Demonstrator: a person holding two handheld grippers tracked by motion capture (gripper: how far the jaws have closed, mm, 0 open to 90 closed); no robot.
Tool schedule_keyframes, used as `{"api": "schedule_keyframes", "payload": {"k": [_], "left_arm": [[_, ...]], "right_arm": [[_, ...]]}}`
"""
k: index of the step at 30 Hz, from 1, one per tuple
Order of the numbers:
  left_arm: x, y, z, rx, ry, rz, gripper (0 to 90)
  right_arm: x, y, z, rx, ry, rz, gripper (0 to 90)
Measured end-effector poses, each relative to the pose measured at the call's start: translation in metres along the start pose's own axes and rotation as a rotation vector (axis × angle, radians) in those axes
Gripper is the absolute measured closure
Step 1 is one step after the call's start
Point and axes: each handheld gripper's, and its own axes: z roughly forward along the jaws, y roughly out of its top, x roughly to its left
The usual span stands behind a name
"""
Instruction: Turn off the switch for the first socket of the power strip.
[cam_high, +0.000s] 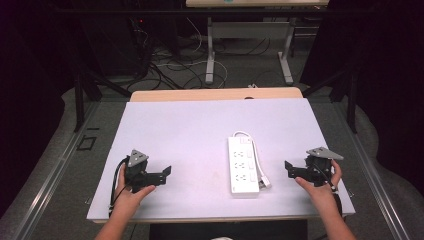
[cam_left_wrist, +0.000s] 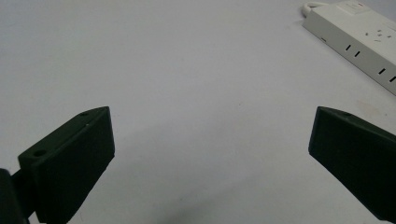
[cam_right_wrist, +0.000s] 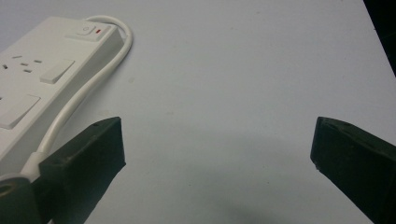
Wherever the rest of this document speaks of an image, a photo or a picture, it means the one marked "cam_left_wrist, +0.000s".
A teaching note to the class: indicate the white power strip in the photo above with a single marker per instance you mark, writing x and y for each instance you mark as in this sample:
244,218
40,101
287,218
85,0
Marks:
358,31

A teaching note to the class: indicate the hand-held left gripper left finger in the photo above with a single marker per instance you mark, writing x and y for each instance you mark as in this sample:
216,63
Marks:
67,168

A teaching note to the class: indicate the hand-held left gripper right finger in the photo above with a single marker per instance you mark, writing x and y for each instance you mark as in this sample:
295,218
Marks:
355,152

